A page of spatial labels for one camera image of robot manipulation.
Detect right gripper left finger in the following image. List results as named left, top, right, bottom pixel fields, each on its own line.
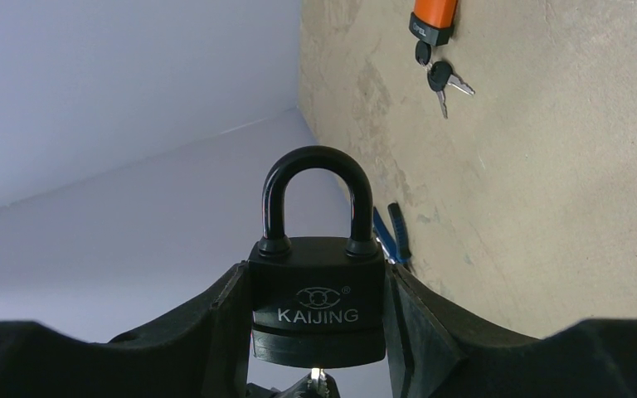
left=0, top=263, right=251, bottom=397

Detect blue handled pliers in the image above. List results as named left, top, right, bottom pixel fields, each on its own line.
left=372, top=202, right=412, bottom=272

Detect orange black padlock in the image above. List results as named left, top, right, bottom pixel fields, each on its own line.
left=409, top=0, right=458, bottom=46

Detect black head key pair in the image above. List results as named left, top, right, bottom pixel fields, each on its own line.
left=415, top=41, right=475, bottom=119

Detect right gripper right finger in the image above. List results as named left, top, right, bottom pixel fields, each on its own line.
left=384, top=265, right=637, bottom=397

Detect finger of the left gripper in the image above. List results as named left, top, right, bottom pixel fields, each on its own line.
left=244, top=382, right=309, bottom=398
left=323, top=384, right=341, bottom=398

